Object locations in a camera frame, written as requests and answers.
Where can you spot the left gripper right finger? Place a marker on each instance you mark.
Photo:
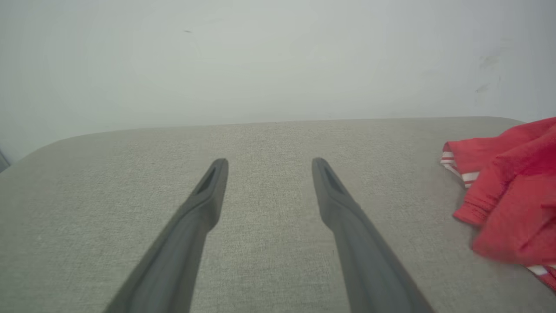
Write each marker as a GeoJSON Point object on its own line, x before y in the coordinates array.
{"type": "Point", "coordinates": [365, 261]}

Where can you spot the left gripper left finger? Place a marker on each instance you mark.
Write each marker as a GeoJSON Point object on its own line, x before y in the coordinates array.
{"type": "Point", "coordinates": [182, 252]}

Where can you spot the red and white basketball jersey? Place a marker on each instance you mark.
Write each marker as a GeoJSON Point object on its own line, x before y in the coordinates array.
{"type": "Point", "coordinates": [512, 195]}

